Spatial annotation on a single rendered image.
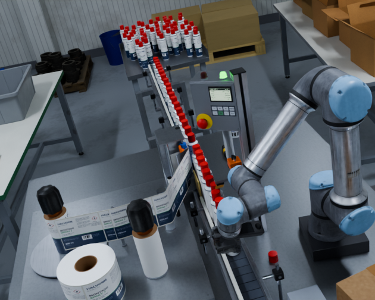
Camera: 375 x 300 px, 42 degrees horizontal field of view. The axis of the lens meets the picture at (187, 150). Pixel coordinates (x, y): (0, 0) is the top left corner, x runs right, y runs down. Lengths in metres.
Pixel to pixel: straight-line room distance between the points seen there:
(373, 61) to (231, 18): 2.99
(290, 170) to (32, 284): 1.19
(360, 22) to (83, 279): 2.52
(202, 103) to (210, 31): 4.31
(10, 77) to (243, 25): 2.97
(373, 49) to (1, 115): 2.46
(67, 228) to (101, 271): 0.32
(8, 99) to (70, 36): 3.89
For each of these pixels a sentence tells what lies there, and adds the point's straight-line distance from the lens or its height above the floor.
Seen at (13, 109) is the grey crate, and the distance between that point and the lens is 3.59.
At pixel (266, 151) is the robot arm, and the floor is 1.30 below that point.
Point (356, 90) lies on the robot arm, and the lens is 1.41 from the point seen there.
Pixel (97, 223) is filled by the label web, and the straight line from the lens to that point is 1.91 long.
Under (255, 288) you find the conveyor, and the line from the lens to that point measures 1.69.
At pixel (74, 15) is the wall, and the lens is 7.26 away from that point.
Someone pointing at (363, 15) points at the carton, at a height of 1.07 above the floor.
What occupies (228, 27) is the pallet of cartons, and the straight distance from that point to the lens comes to 6.00.
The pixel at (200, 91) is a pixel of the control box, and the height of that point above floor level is 1.44.
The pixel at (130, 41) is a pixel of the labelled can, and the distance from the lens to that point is 3.89.
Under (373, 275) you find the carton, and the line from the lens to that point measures 1.38.
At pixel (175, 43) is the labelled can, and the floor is 0.98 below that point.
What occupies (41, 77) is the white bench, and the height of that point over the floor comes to 0.80.
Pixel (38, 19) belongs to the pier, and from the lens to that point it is 7.12.
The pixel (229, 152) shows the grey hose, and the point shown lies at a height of 1.15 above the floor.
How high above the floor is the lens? 2.09
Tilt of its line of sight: 29 degrees down
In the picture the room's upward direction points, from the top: 12 degrees counter-clockwise
